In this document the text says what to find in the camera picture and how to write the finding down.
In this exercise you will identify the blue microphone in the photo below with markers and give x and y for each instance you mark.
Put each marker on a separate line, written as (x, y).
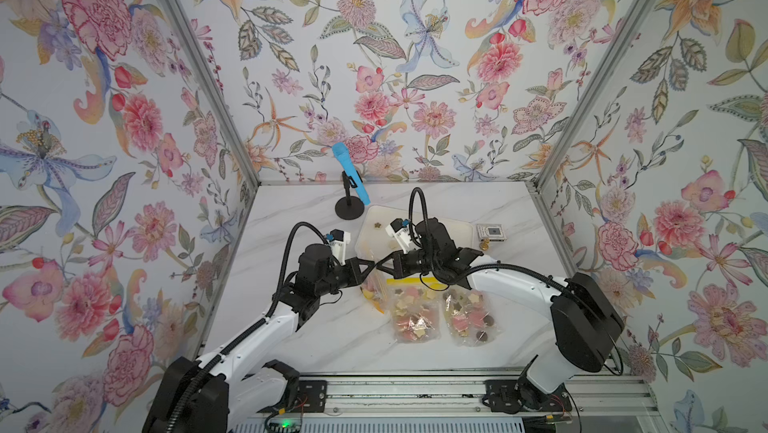
(342, 155)

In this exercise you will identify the black mounting plate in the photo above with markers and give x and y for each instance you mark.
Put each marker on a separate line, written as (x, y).
(307, 396)
(513, 397)

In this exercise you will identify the ziploc bag of cookies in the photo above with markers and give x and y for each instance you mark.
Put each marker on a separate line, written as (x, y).
(414, 308)
(468, 316)

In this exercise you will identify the small QR code box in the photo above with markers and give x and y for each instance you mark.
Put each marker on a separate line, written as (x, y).
(491, 232)

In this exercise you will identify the black microphone stand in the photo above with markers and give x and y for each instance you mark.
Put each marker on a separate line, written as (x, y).
(350, 207)

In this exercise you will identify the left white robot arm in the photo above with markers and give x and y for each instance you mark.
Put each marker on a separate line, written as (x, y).
(219, 390)

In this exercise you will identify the ziploc bag yellow duck print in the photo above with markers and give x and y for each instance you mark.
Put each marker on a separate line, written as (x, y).
(375, 290)

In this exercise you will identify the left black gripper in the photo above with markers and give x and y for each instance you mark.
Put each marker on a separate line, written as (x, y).
(353, 271)

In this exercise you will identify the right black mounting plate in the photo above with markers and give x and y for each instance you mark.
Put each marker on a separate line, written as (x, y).
(513, 397)

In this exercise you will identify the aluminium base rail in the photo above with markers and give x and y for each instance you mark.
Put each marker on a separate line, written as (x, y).
(459, 393)

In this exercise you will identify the white rectangular tray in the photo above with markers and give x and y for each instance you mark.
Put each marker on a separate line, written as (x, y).
(374, 244)

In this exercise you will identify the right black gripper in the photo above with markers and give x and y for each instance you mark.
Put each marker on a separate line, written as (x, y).
(400, 265)

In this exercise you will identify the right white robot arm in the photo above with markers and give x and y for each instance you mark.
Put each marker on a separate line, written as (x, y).
(586, 326)

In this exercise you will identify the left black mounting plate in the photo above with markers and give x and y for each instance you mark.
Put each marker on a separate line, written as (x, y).
(307, 396)

